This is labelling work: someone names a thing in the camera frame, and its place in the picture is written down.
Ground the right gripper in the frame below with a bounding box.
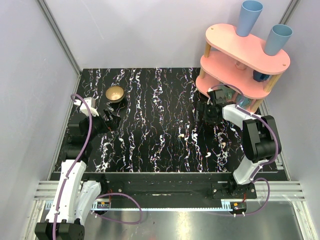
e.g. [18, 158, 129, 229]
[193, 100, 221, 125]

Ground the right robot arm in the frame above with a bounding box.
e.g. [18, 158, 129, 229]
[196, 89, 282, 199]

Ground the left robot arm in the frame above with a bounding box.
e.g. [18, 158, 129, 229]
[34, 109, 121, 240]

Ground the gold bowl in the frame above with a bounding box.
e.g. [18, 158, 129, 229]
[105, 85, 125, 103]

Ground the teal mug left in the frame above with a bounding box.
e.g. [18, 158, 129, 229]
[223, 86, 236, 100]

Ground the teal mug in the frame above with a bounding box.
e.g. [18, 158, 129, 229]
[223, 86, 236, 100]
[236, 95, 255, 111]

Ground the teal mug right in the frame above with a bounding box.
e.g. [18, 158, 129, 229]
[236, 95, 255, 111]

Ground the pink three-tier shelf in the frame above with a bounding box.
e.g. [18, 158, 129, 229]
[195, 23, 291, 112]

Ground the pink small cup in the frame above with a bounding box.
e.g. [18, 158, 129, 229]
[235, 61, 247, 71]

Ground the dark blue mug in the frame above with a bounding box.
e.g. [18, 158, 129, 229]
[252, 70, 270, 82]

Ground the blue cup right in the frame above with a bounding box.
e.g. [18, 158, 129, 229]
[263, 24, 293, 56]

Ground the blue cup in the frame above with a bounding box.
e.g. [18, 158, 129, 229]
[236, 0, 264, 37]
[263, 24, 293, 56]

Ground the blue cup rear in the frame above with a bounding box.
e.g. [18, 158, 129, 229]
[236, 0, 264, 37]

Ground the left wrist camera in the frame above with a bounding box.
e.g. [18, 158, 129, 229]
[80, 97, 99, 117]

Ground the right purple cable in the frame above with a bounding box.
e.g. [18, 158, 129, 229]
[207, 83, 281, 216]

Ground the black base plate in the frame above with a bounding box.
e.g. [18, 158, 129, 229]
[98, 172, 258, 201]

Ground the aluminium rail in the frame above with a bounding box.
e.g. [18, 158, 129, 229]
[33, 181, 307, 213]

